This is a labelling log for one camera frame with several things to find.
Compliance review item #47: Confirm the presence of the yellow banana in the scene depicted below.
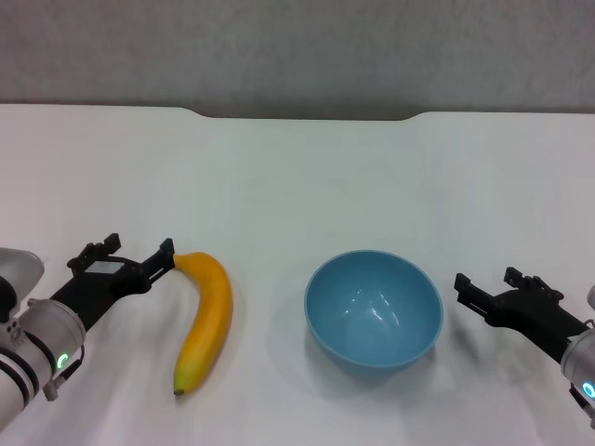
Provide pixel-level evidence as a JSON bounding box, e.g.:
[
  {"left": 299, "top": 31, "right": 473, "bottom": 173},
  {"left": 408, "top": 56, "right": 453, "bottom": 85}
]
[{"left": 172, "top": 251, "right": 234, "bottom": 397}]

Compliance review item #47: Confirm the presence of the blue plastic bowl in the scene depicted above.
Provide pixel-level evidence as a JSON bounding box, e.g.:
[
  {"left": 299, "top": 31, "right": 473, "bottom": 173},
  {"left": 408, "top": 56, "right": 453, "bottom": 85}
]
[{"left": 304, "top": 249, "right": 444, "bottom": 369}]

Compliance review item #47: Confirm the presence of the left wrist camera housing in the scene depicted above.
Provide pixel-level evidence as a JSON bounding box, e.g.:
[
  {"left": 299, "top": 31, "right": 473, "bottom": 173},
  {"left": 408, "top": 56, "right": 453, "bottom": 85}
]
[{"left": 0, "top": 247, "right": 46, "bottom": 301}]

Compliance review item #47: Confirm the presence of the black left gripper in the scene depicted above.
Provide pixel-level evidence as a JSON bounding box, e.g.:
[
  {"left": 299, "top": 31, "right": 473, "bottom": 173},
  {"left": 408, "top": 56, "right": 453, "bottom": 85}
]
[{"left": 48, "top": 233, "right": 176, "bottom": 332}]

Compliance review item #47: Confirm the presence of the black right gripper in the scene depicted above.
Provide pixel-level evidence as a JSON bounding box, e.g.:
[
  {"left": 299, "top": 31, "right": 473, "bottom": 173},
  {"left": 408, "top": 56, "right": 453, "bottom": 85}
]
[{"left": 454, "top": 267, "right": 595, "bottom": 362}]

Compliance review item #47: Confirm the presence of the left arm connector cable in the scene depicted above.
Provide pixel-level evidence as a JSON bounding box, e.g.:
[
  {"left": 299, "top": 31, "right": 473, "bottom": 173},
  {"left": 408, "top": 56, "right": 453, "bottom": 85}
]
[{"left": 43, "top": 346, "right": 87, "bottom": 401}]

